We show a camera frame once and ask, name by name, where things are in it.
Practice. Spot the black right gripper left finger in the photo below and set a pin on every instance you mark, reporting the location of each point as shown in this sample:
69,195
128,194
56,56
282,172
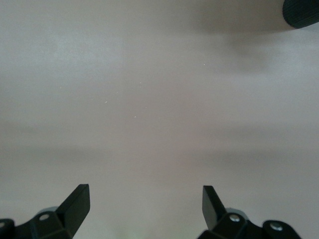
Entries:
67,216

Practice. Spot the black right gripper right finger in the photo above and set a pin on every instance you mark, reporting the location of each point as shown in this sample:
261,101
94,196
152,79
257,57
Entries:
214,214

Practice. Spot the black ribbed vase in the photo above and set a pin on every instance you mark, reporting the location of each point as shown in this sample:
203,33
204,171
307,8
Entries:
302,12

